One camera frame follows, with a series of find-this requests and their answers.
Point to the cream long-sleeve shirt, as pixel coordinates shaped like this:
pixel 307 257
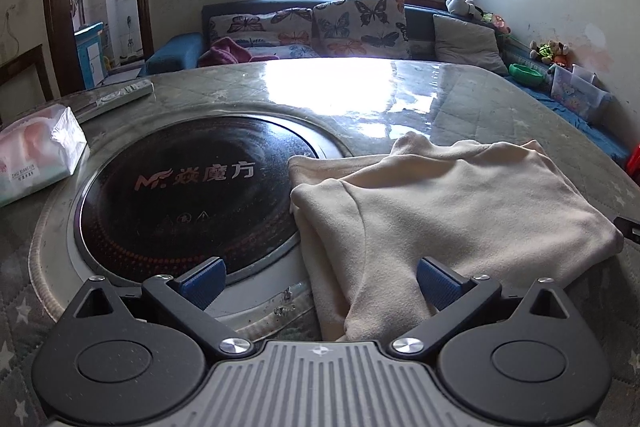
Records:
pixel 450 207

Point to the panda plush toy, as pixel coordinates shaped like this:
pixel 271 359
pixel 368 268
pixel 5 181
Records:
pixel 457 4

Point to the brown plush toy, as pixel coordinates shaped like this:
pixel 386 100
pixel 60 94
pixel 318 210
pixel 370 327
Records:
pixel 550 52

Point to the clear plastic storage box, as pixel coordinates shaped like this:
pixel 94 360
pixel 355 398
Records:
pixel 577 94

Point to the purple cloth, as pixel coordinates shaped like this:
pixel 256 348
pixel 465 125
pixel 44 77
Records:
pixel 225 54

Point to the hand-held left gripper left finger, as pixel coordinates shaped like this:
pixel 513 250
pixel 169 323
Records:
pixel 202 282

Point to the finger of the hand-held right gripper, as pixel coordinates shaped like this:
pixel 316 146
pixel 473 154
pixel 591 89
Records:
pixel 629 227

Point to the red plastic stool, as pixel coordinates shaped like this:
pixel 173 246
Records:
pixel 635 162

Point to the butterfly print cushion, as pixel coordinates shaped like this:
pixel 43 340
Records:
pixel 360 24
pixel 260 27

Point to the dark wooden chair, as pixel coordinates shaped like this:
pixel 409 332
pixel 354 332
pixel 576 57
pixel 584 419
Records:
pixel 46 77

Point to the green plastic basin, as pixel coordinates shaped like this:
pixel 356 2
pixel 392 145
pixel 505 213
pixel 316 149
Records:
pixel 527 74

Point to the colourful plush toy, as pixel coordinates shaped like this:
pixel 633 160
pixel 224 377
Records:
pixel 495 23

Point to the white remote control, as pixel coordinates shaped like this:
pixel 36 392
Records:
pixel 120 96

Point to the blue corner sofa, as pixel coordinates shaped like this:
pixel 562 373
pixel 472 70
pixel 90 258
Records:
pixel 420 27

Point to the dark wooden door frame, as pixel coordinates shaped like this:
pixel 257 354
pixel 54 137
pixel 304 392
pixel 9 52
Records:
pixel 52 7

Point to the round black induction hob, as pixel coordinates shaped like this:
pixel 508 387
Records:
pixel 200 187

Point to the blue sofa blanket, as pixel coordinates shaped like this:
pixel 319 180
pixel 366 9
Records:
pixel 600 137

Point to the grey pillow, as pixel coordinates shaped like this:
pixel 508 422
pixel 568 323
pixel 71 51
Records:
pixel 467 42

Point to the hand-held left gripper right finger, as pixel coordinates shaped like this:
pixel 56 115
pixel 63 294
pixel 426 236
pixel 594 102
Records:
pixel 440 282

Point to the blue cabinet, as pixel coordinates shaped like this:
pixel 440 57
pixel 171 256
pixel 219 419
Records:
pixel 90 57

